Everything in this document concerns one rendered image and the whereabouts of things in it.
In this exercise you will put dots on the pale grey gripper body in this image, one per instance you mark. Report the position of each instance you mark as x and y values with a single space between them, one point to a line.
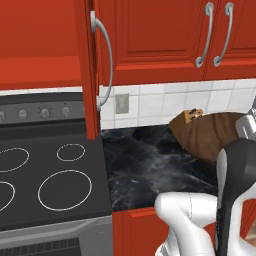
247 127

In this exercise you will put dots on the wooden knife block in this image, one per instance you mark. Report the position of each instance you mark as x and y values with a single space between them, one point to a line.
181 124

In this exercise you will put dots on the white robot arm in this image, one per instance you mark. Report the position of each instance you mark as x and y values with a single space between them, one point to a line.
186 213

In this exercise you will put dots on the grey wall socket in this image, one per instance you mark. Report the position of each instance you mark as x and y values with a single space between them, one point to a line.
122 103

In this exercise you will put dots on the grey stove knob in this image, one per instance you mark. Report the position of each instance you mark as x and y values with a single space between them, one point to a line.
66 111
23 114
44 112
1 116

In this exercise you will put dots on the red cabinet door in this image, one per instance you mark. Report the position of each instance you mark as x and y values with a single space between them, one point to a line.
89 83
245 36
153 36

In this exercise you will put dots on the red wall cabinet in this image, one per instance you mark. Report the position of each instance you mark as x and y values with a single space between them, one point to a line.
36 40

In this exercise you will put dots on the red base cabinet front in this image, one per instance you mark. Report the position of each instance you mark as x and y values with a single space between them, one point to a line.
140 233

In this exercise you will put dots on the black and grey stove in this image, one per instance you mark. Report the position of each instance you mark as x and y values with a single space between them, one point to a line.
50 186

